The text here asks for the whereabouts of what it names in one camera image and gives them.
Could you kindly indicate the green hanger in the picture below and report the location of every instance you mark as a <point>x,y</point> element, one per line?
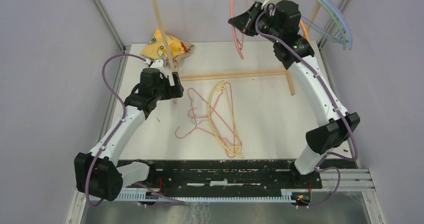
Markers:
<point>334,20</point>

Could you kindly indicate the yellow hanger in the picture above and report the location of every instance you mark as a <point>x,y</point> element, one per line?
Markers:
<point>232,148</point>

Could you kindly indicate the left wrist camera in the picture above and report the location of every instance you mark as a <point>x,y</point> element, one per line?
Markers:
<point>159,64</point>

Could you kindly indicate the beige cloth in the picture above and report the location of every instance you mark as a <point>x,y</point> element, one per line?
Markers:
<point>179,51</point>

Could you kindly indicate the yellow printed cloth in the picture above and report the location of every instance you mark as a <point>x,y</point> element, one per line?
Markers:
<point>157,37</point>

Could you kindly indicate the purple hanger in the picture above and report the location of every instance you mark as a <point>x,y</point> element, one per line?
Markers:
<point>335,17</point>

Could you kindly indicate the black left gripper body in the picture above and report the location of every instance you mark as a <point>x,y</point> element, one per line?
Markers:
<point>163,92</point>

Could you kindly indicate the white cable duct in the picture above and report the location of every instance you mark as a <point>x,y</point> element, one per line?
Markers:
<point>145,196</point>

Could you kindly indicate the blue hanger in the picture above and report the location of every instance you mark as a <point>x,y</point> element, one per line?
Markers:
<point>341,20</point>

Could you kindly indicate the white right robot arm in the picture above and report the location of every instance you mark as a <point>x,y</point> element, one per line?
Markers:
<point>335,126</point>

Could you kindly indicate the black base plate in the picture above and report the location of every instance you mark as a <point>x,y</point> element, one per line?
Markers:
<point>228,178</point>

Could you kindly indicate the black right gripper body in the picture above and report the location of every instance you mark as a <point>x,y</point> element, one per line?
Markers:
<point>266,25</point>

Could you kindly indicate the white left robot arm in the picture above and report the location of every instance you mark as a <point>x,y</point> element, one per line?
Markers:
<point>97,172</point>

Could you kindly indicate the wooden hanger rack frame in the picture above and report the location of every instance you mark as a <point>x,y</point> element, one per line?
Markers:
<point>228,74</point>

